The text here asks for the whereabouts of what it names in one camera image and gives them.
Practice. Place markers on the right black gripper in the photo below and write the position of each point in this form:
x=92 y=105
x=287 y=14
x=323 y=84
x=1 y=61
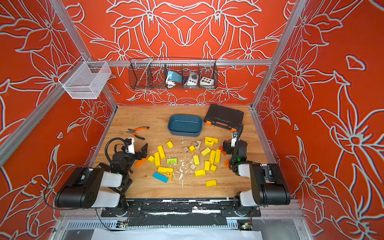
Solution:
x=228 y=145

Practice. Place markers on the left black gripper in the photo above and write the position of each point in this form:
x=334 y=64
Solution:
x=139 y=151

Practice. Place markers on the small yellow cube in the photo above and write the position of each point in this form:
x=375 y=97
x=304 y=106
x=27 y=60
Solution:
x=192 y=149
x=170 y=144
x=151 y=159
x=213 y=168

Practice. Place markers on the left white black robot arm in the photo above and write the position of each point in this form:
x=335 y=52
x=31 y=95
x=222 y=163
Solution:
x=105 y=185

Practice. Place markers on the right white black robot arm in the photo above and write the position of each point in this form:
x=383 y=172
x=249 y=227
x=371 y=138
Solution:
x=268 y=186

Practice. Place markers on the orange flat block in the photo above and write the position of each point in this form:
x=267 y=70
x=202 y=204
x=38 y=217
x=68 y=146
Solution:
x=140 y=162

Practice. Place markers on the yellow tilted block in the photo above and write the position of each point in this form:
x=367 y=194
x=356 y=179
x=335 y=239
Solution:
x=206 y=152

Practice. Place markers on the natural wood block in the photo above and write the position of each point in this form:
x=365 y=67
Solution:
x=196 y=144

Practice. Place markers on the black plastic tool case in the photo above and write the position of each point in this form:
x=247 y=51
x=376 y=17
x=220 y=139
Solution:
x=224 y=117

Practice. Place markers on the teal flat block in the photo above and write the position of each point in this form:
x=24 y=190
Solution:
x=160 y=177

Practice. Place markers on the green arch block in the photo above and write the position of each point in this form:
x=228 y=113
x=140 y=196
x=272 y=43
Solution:
x=172 y=161

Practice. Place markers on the yellow triangle block red outline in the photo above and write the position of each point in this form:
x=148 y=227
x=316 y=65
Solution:
x=169 y=175

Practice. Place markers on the teal plastic bin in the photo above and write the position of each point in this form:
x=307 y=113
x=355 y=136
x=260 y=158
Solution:
x=185 y=125

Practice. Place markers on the white dotted cube in basket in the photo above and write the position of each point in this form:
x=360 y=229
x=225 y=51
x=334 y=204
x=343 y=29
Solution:
x=206 y=82

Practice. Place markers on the grey white cube in basket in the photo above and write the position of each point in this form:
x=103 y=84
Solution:
x=192 y=80

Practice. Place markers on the blue white device in basket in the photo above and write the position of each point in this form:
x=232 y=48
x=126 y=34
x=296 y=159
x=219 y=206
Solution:
x=173 y=78

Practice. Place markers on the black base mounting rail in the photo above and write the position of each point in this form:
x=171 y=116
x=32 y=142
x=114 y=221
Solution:
x=183 y=212

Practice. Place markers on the clear acrylic wall box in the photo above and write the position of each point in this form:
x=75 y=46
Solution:
x=85 y=81

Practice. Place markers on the black wire wall basket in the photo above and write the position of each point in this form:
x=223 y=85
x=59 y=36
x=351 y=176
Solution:
x=150 y=73

